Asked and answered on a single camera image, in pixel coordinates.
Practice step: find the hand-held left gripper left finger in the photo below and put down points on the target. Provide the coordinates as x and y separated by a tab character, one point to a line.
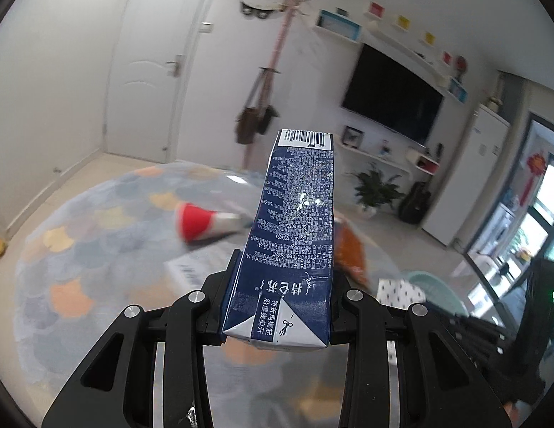
214	305

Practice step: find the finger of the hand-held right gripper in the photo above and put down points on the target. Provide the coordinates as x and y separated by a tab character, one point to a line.
482	332

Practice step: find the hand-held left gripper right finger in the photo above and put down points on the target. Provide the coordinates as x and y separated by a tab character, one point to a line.
348	307

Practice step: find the red paper cup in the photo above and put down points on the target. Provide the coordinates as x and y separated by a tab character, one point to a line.
194	222

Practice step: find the dark blue milk carton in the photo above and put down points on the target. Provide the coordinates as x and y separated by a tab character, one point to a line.
295	232

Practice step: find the brown shoulder bag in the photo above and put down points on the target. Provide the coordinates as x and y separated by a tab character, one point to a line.
246	125

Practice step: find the black shoulder bag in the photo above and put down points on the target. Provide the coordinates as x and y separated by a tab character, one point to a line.
264	120

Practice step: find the white flat box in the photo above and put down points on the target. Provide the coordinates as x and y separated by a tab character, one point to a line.
192	269

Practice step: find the white dotted packet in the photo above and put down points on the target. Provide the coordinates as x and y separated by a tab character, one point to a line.
399	292

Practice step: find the orange snack packet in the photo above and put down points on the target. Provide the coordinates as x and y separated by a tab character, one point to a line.
350	249

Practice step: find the mint green bin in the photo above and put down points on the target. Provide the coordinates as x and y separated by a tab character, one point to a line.
442	287

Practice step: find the glass balcony door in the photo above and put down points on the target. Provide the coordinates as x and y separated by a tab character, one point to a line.
527	227

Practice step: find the green potted plant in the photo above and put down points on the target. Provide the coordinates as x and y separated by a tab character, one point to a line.
375	189

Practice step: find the patterned tablecloth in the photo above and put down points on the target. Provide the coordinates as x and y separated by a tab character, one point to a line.
103	254

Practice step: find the black guitar case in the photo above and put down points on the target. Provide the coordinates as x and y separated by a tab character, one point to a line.
415	203

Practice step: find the curved white lower shelf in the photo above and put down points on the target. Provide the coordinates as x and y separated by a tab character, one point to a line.
370	155

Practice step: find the white refrigerator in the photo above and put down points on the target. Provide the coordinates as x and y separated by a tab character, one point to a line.
469	174

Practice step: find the red-lined white cubby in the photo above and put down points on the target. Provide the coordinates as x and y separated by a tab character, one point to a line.
426	165

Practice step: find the small figurine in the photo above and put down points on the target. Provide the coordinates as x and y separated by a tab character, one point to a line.
385	148

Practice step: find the small black ornament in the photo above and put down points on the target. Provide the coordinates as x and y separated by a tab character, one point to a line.
439	150

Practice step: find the ornaments atop refrigerator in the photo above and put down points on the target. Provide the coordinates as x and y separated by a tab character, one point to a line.
493	103

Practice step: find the white door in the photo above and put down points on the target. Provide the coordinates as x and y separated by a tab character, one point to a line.
147	53

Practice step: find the pink coat rack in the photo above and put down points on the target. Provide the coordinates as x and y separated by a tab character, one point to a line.
277	44

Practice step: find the red round fan ornament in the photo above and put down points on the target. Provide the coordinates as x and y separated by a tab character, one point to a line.
461	62

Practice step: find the plain yellow small box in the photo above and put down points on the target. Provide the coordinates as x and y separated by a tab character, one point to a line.
403	21

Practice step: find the dark green small box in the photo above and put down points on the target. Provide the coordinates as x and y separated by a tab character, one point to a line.
342	11

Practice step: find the large red small box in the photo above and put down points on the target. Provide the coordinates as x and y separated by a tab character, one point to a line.
377	9

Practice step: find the red knot wall decoration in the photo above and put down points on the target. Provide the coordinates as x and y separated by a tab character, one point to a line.
532	171

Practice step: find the black picture frame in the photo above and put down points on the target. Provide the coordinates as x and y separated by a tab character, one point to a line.
352	137

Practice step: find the black wall television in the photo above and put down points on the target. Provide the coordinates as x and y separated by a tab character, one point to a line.
388	93

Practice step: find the blue-edged wall cubby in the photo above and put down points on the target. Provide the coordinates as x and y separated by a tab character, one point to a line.
458	90

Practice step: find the long white wall shelf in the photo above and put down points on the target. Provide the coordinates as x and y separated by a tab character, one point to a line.
406	51

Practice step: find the white light switch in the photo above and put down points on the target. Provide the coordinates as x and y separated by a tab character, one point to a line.
207	28

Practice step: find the teal-edged wall shelf box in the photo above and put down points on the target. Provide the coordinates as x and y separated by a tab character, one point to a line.
337	24

